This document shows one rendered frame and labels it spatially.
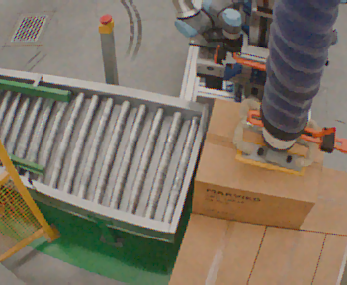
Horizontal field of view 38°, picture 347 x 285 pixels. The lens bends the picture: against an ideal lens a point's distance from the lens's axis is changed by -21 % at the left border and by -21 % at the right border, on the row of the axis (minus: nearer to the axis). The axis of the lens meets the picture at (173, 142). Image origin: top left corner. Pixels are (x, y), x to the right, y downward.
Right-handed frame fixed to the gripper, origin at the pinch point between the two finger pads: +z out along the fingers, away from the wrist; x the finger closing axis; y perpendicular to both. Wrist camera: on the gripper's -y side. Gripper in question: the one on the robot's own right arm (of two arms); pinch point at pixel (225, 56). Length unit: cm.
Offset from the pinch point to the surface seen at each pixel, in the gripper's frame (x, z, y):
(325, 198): -26, 64, 72
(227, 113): -14.0, 24.2, 4.8
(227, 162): -36.6, 24.3, 9.8
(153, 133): -12, 64, -30
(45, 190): -61, 59, -76
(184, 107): 3, 59, -19
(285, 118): -36, -24, 29
